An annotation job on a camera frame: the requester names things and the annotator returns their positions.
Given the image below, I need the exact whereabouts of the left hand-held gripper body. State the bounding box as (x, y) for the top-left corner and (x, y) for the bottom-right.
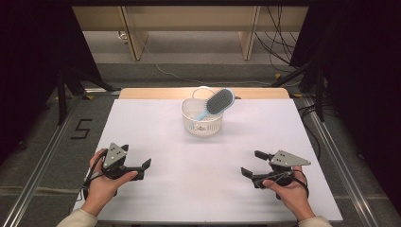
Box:
(99, 142), (140, 182)

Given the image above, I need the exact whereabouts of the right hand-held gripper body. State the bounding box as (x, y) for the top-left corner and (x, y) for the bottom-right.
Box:
(267, 149), (312, 187)

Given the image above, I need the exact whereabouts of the white plastic basket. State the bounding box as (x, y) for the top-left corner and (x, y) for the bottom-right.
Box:
(180, 85), (226, 137)

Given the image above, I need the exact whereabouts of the light blue hairbrush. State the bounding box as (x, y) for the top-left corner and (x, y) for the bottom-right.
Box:
(193, 87), (236, 122)

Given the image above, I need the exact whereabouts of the person's left hand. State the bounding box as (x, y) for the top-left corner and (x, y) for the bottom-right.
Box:
(80, 148), (139, 218)

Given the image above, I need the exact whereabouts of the person's right hand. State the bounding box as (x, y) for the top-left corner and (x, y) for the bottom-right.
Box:
(262, 166), (316, 222)

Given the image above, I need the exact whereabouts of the black metal stand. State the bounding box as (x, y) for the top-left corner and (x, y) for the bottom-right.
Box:
(270, 58), (327, 123)
(56, 64), (122, 126)

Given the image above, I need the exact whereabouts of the black curtain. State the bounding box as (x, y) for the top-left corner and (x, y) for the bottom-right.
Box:
(0, 0), (107, 165)
(288, 0), (401, 209)

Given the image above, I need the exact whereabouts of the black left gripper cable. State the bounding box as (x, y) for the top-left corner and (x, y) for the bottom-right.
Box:
(75, 149), (110, 202)

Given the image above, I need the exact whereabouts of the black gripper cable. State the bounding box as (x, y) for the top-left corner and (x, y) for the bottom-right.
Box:
(255, 168), (311, 201)
(75, 149), (110, 202)

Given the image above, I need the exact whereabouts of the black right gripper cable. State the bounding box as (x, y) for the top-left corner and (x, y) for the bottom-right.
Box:
(255, 168), (311, 201)

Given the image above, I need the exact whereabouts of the black floor cable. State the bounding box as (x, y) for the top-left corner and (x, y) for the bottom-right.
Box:
(297, 103), (323, 161)

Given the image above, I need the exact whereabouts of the aluminium floor rail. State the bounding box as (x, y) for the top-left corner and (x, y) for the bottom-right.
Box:
(294, 96), (381, 227)
(1, 94), (88, 227)

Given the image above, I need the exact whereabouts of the white floor cable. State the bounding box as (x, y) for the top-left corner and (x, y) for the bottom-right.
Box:
(142, 42), (302, 88)

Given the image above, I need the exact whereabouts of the bundle of black cables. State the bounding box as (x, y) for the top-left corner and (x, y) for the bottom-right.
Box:
(254, 5), (301, 74)

